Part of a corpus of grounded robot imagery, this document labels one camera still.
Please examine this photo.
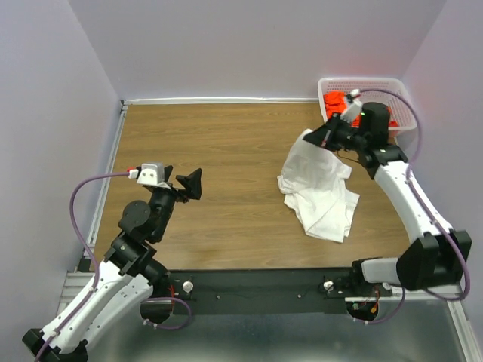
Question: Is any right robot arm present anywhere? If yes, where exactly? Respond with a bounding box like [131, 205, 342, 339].
[303, 101, 472, 296]

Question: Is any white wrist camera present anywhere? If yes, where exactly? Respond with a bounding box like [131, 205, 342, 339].
[128, 162, 167, 187]
[340, 89, 363, 124]

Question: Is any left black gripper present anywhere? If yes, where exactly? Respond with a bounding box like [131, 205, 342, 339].
[149, 165, 202, 241]

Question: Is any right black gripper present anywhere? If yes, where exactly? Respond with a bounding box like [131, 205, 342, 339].
[303, 111, 368, 152]

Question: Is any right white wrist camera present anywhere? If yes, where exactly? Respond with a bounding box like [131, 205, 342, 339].
[340, 89, 363, 124]

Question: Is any white t shirt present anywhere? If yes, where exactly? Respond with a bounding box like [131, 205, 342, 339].
[277, 129, 359, 243]

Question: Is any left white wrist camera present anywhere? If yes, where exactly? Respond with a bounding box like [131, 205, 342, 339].
[128, 162, 167, 187]

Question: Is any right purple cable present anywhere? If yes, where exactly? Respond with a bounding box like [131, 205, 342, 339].
[352, 88, 472, 325]

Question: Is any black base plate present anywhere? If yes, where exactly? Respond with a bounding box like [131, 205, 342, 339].
[140, 267, 392, 325]

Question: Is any purple cable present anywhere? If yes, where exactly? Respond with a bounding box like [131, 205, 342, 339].
[33, 171, 192, 361]
[352, 88, 472, 325]

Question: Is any aluminium frame rail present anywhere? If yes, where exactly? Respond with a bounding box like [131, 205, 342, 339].
[56, 98, 321, 310]

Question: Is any white plastic basket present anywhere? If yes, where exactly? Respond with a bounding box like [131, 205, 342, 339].
[317, 77, 418, 139]

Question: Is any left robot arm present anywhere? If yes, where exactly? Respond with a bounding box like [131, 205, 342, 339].
[23, 163, 202, 361]

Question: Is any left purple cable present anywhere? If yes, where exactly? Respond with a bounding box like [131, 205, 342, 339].
[33, 171, 192, 361]

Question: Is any orange t shirt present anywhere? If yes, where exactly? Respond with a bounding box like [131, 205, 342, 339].
[323, 91, 399, 127]

